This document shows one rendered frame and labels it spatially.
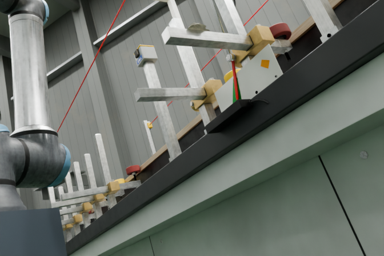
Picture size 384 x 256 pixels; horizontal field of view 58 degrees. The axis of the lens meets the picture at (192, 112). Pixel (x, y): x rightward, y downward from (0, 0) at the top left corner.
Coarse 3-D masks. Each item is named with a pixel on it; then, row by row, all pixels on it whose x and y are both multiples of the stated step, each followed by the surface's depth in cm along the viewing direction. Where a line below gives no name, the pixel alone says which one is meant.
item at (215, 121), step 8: (232, 104) 94; (240, 104) 91; (248, 104) 93; (224, 112) 96; (232, 112) 94; (240, 112) 94; (216, 120) 99; (224, 120) 96; (232, 120) 98; (208, 128) 102; (216, 128) 101; (224, 128) 103
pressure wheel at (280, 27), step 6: (276, 24) 103; (282, 24) 103; (270, 30) 103; (276, 30) 102; (282, 30) 102; (288, 30) 103; (276, 36) 103; (282, 36) 105; (288, 36) 105; (288, 54) 103; (288, 60) 103
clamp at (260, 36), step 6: (252, 30) 95; (258, 30) 93; (264, 30) 94; (252, 36) 95; (258, 36) 93; (264, 36) 93; (270, 36) 94; (258, 42) 93; (264, 42) 93; (270, 42) 94; (252, 48) 95; (258, 48) 95; (240, 54) 99; (246, 54) 97; (252, 54) 97; (240, 60) 99; (240, 66) 102
